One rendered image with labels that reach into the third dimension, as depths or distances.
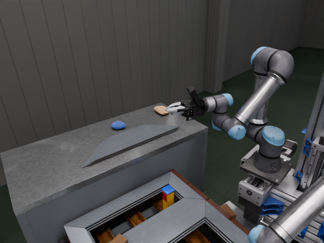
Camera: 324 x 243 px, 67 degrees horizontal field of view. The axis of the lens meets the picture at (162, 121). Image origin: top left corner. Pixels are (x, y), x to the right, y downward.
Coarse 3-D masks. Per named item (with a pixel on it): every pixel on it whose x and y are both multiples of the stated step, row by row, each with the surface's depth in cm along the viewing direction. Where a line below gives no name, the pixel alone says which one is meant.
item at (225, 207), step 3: (225, 204) 157; (222, 207) 155; (225, 207) 155; (228, 207) 155; (225, 210) 153; (228, 210) 153; (231, 210) 153; (231, 213) 151; (234, 213) 150; (234, 216) 150
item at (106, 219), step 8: (168, 184) 159; (152, 192) 153; (160, 192) 155; (176, 192) 153; (144, 200) 149; (128, 208) 144; (112, 216) 139; (96, 224) 134; (200, 224) 133; (208, 224) 133; (88, 232) 129; (184, 232) 127; (216, 232) 128; (176, 240) 125; (224, 240) 124
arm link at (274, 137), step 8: (264, 128) 134; (272, 128) 134; (256, 136) 138; (264, 136) 131; (272, 136) 129; (280, 136) 128; (264, 144) 133; (272, 144) 129; (280, 144) 129; (264, 152) 134; (272, 152) 132; (280, 152) 133
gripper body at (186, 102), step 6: (186, 102) 120; (192, 102) 120; (204, 102) 121; (192, 108) 118; (198, 108) 122; (204, 108) 122; (186, 114) 120; (192, 114) 121; (198, 114) 124; (186, 120) 121
